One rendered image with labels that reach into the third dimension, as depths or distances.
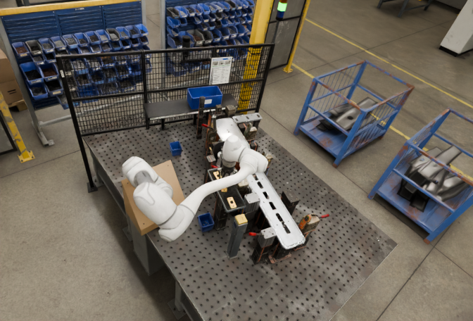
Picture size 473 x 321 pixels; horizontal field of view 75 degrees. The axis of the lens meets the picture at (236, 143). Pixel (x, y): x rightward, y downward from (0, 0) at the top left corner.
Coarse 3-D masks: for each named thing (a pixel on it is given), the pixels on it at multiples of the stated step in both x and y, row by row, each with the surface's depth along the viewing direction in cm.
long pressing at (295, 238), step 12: (216, 120) 290; (228, 120) 292; (228, 132) 280; (240, 132) 282; (252, 180) 242; (264, 180) 244; (252, 192) 233; (276, 192) 237; (264, 204) 227; (276, 204) 228; (276, 216) 221; (288, 216) 222; (276, 228) 213; (288, 228) 215; (288, 240) 208; (300, 240) 209
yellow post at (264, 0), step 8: (264, 0) 270; (256, 8) 281; (264, 8) 276; (256, 16) 283; (264, 16) 281; (256, 24) 286; (264, 24) 287; (256, 32) 290; (256, 40) 295; (256, 48) 301; (248, 56) 310; (256, 56) 308; (248, 64) 313; (248, 72) 318; (248, 88) 333; (240, 96) 345; (248, 96) 341; (240, 104) 349; (248, 104) 350
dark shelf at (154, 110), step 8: (224, 96) 315; (232, 96) 317; (144, 104) 286; (152, 104) 288; (160, 104) 290; (168, 104) 292; (176, 104) 294; (184, 104) 295; (224, 104) 305; (232, 104) 307; (152, 112) 280; (160, 112) 282; (168, 112) 283; (176, 112) 285; (184, 112) 287; (192, 112) 290
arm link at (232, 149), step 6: (228, 138) 182; (234, 138) 182; (228, 144) 181; (234, 144) 180; (240, 144) 182; (222, 150) 188; (228, 150) 182; (234, 150) 182; (240, 150) 182; (228, 156) 185; (234, 156) 183
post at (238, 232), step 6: (246, 222) 197; (234, 228) 201; (240, 228) 197; (234, 234) 203; (240, 234) 204; (234, 240) 207; (240, 240) 210; (228, 246) 221; (234, 246) 214; (228, 252) 224; (234, 252) 220; (228, 258) 223
